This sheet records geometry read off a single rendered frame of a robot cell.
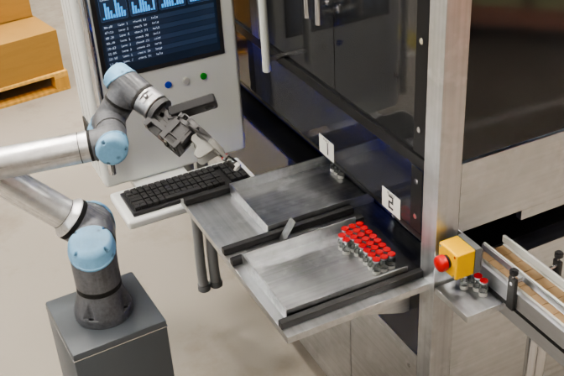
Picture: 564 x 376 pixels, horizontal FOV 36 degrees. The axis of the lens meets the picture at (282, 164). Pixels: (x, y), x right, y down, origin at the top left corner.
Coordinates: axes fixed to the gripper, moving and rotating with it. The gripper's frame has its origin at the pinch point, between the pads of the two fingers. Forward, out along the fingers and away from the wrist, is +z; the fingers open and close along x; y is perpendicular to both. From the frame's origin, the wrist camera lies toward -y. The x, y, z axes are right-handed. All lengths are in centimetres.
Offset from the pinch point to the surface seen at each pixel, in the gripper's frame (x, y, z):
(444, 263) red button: -7, -14, 56
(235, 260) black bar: -27.0, 15.2, 13.6
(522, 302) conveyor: -10, -19, 75
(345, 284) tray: -22.2, 2.2, 39.7
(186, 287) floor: -163, 25, -24
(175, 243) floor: -184, 13, -46
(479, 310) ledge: -15, -13, 69
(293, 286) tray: -21.9, 11.1, 30.2
